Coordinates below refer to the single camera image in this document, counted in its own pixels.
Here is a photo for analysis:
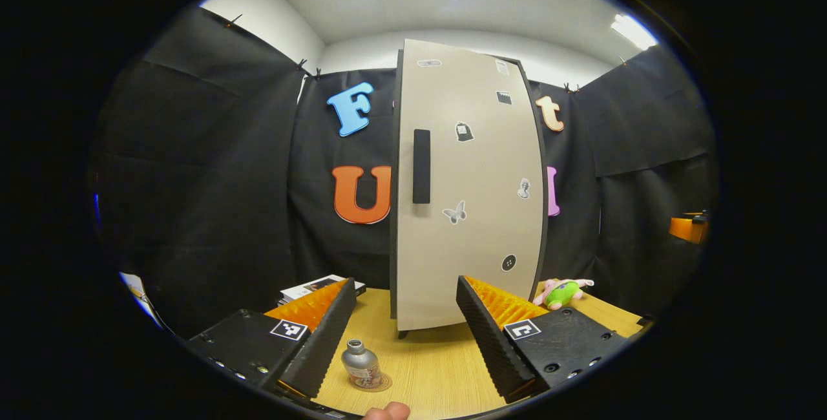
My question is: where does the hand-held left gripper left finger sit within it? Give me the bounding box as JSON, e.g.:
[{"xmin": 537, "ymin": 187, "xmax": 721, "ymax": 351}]
[{"xmin": 187, "ymin": 277, "xmax": 358, "ymax": 400}]

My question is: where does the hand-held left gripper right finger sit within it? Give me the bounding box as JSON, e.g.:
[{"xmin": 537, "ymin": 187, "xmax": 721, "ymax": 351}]
[{"xmin": 455, "ymin": 275, "xmax": 629, "ymax": 404}]

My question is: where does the silver bottle with colourful label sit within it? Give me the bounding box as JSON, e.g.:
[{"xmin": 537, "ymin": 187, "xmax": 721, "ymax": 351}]
[{"xmin": 340, "ymin": 339, "xmax": 383, "ymax": 390}]

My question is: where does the round brown coaster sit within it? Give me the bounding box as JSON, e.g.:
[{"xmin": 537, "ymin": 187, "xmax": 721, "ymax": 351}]
[{"xmin": 352, "ymin": 372, "xmax": 393, "ymax": 393}]

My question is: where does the beige cabinet door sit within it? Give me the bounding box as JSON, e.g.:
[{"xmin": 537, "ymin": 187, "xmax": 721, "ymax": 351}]
[{"xmin": 395, "ymin": 39, "xmax": 547, "ymax": 332}]

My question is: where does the grey cabinet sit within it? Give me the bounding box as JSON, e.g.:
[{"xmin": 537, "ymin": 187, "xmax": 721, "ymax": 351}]
[{"xmin": 389, "ymin": 39, "xmax": 550, "ymax": 340}]

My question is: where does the black cabinet door handle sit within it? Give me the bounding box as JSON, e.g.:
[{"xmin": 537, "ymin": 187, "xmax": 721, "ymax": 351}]
[{"xmin": 412, "ymin": 129, "xmax": 432, "ymax": 205}]

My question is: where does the white book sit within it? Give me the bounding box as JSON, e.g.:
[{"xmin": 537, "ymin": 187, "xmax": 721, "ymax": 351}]
[{"xmin": 280, "ymin": 274, "xmax": 367, "ymax": 304}]

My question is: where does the pink and green plush toy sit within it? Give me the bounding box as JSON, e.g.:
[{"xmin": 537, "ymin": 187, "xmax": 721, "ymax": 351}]
[{"xmin": 533, "ymin": 278, "xmax": 595, "ymax": 311}]

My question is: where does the black backdrop cloth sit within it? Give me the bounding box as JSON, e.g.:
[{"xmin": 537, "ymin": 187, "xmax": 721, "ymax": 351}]
[{"xmin": 90, "ymin": 6, "xmax": 721, "ymax": 337}]

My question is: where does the small ceiling light panel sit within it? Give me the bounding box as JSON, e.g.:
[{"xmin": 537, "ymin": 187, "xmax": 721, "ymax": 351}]
[{"xmin": 611, "ymin": 13, "xmax": 660, "ymax": 52}]

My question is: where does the white object with cable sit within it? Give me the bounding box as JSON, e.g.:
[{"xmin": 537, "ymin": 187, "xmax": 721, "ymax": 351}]
[{"xmin": 120, "ymin": 271, "xmax": 162, "ymax": 327}]

